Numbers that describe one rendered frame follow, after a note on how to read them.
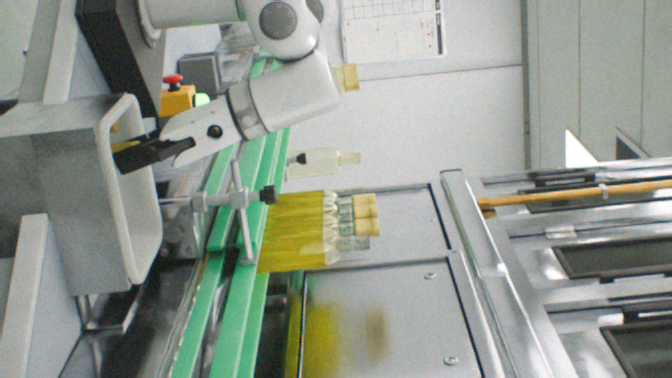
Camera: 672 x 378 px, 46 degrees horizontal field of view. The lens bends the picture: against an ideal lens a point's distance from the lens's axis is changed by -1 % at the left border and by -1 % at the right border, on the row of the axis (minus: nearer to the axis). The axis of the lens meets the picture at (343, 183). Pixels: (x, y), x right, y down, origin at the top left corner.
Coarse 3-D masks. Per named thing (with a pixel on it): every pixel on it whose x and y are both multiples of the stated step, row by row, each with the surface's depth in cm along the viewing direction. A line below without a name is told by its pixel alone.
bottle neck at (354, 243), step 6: (360, 234) 137; (366, 234) 136; (342, 240) 136; (348, 240) 136; (354, 240) 136; (360, 240) 136; (366, 240) 136; (342, 246) 136; (348, 246) 136; (354, 246) 136; (360, 246) 136; (366, 246) 136; (342, 252) 136; (348, 252) 137
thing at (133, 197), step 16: (128, 96) 108; (112, 112) 100; (128, 112) 111; (128, 128) 112; (112, 160) 97; (112, 176) 97; (128, 176) 114; (144, 176) 114; (112, 192) 98; (128, 192) 115; (144, 192) 115; (112, 208) 100; (128, 208) 116; (144, 208) 116; (128, 224) 117; (144, 224) 117; (160, 224) 117; (128, 240) 100; (144, 240) 115; (160, 240) 116; (128, 256) 101; (144, 256) 110; (128, 272) 102; (144, 272) 106
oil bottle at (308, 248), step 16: (272, 240) 135; (288, 240) 134; (304, 240) 134; (320, 240) 134; (336, 240) 135; (272, 256) 135; (288, 256) 135; (304, 256) 135; (320, 256) 135; (336, 256) 135; (256, 272) 136
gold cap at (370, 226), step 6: (354, 222) 141; (360, 222) 141; (366, 222) 141; (372, 222) 141; (378, 222) 141; (360, 228) 141; (366, 228) 141; (372, 228) 141; (378, 228) 141; (372, 234) 141; (378, 234) 141
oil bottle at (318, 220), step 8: (296, 216) 143; (304, 216) 143; (312, 216) 143; (320, 216) 142; (328, 216) 142; (272, 224) 141; (280, 224) 141; (288, 224) 140; (296, 224) 140; (304, 224) 140; (312, 224) 139; (320, 224) 139; (328, 224) 139; (336, 224) 140
